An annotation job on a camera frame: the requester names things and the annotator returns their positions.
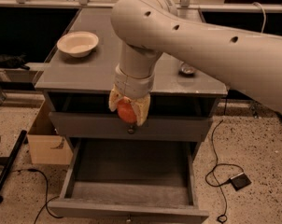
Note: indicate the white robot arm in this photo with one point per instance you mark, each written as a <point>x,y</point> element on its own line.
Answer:
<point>246,61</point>

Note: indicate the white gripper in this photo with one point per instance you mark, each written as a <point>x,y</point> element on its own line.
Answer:
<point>133,85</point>

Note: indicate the black metal stand bar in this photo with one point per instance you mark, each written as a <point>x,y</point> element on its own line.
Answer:
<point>7,162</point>

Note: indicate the grey drawer cabinet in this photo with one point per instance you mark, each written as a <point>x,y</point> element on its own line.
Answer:
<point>82,85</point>

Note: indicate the closed grey upper drawer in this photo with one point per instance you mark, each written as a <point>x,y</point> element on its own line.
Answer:
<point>112,127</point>

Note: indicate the black bag on shelf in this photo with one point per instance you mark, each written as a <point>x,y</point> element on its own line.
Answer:
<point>13,62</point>

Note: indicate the cardboard box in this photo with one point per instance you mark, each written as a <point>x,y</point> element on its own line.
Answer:
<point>45,145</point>

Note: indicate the red apple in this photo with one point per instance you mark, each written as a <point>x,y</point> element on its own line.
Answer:
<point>126,112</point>

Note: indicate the black foot pedal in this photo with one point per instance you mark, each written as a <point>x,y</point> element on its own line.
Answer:
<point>240,181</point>

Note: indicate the open grey lower drawer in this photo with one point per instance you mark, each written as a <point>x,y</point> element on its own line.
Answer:
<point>131,181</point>

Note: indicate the white paper bowl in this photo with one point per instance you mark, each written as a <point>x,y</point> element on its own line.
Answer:
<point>78,44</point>

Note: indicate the blue soda can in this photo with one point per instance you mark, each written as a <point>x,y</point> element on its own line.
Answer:
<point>186,69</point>

